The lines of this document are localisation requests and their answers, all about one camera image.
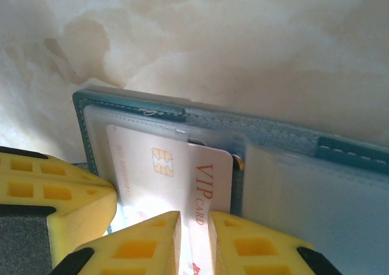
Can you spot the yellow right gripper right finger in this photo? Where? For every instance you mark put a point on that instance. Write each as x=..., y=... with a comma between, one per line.
x=252, y=250

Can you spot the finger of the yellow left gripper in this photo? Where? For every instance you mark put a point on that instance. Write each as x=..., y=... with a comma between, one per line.
x=36, y=167
x=82, y=208

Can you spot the white chip card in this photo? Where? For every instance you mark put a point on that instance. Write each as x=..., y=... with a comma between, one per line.
x=136, y=165

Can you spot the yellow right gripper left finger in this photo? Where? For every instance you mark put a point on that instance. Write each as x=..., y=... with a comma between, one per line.
x=136, y=247

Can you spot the white red-lettered VIP card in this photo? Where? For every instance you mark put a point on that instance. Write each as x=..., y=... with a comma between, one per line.
x=209, y=178

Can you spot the teal leather card holder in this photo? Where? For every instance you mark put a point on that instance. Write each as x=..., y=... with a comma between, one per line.
x=80, y=129

